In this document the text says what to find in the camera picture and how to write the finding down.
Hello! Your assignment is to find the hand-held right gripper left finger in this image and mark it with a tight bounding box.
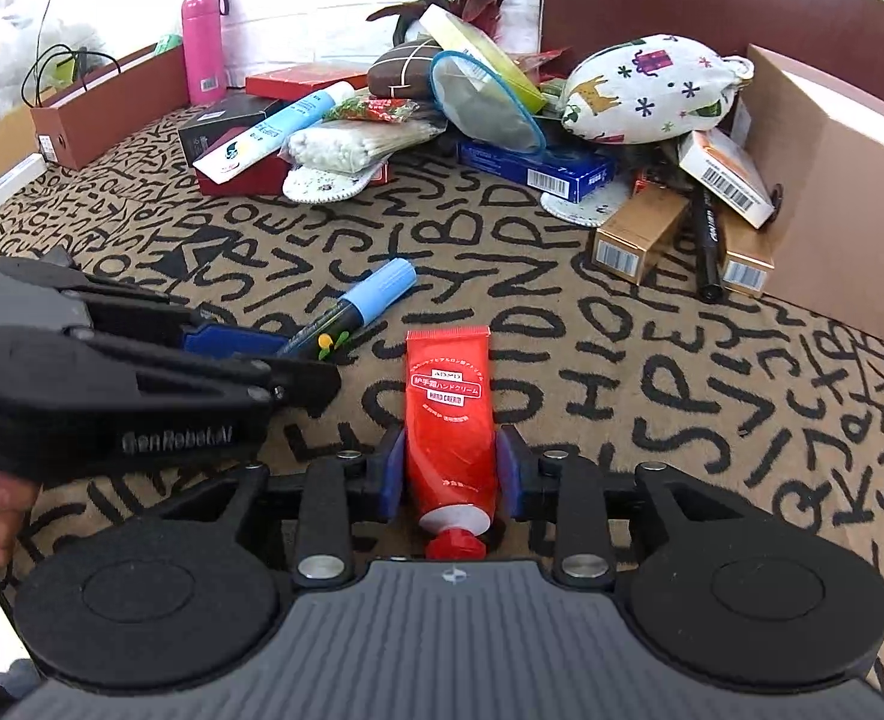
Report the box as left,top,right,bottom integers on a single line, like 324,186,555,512
142,427,410,590

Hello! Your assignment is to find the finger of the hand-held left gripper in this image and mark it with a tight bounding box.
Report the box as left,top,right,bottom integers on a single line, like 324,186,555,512
0,255,294,358
74,328,343,430

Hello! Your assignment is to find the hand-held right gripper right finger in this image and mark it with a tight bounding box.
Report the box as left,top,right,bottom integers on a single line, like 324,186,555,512
496,427,747,587

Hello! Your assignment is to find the red hand cream tube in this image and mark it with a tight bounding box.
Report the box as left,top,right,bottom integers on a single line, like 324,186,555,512
404,326,497,562

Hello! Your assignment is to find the blue marker pen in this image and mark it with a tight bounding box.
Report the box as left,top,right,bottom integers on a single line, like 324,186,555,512
277,258,419,361

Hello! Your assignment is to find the cotton swabs bag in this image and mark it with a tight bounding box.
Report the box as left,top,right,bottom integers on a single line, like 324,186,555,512
287,118,447,175

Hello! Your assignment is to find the pink cardboard box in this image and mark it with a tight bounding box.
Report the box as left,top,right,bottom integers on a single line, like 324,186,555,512
742,43,884,358

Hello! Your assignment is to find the white patterned insole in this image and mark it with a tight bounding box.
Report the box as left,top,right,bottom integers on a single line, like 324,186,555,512
283,163,389,203
541,184,632,230

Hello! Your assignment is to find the letter print mat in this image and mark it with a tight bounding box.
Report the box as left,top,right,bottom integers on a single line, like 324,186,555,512
0,101,884,720

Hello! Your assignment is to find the black box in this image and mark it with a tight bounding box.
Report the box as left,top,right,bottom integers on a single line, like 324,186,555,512
178,95,287,166

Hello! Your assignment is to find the white flat box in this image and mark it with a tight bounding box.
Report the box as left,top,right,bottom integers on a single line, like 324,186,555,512
0,153,47,235

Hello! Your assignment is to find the red printed flat box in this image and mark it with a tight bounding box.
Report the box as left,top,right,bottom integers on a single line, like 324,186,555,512
245,64,371,100

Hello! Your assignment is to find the red green snack packet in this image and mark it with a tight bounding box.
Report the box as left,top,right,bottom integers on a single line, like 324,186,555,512
322,94,419,126

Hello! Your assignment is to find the brown paper gift bag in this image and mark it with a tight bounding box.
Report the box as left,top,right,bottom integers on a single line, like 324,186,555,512
29,41,189,170

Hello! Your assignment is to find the pink thermos bottle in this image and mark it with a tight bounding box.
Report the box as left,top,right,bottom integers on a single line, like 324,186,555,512
181,0,230,107

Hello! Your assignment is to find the black marker pen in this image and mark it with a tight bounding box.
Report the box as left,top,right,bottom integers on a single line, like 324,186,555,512
691,186,725,305

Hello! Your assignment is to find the blue box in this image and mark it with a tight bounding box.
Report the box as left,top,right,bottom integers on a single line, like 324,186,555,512
457,136,619,203

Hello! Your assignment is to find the brown striped pouch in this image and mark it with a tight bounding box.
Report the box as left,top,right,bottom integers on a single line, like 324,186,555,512
367,39,444,97

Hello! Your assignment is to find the orange white box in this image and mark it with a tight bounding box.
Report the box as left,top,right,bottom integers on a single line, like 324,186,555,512
678,127,777,230

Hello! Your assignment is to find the printed white cloth pouch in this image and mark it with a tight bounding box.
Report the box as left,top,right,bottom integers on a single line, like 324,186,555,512
560,34,756,146

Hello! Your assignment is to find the red clear packet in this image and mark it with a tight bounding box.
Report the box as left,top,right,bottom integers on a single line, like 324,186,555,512
513,47,572,85

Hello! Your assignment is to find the black cable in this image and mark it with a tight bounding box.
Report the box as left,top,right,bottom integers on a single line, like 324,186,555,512
23,43,122,110

